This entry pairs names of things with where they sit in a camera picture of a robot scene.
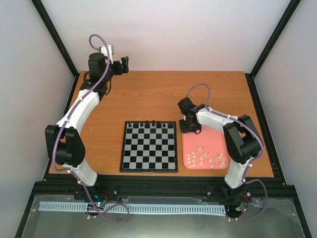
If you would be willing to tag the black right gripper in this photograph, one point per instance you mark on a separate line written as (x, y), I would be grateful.
(184, 130)

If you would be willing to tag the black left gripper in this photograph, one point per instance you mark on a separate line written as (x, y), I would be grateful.
(125, 66)

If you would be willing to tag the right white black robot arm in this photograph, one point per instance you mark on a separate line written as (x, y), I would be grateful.
(242, 140)

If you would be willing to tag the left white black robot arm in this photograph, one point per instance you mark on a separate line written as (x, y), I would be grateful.
(64, 144)

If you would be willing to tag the black white chess board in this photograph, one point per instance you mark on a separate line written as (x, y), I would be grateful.
(149, 149)

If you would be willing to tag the pink plastic tray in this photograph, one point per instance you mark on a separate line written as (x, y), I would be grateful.
(212, 141)

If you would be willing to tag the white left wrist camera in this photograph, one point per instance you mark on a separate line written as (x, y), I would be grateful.
(107, 50)

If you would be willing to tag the left black frame post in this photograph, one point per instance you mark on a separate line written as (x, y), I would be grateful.
(41, 10)

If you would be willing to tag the black frame post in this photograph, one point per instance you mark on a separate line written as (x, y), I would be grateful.
(282, 23)
(41, 10)

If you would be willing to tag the black aluminium frame base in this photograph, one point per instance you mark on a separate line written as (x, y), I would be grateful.
(123, 186)

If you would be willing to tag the right black frame post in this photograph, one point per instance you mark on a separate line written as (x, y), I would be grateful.
(282, 23)

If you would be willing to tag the light blue slotted cable duct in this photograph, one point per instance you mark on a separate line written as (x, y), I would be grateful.
(137, 209)

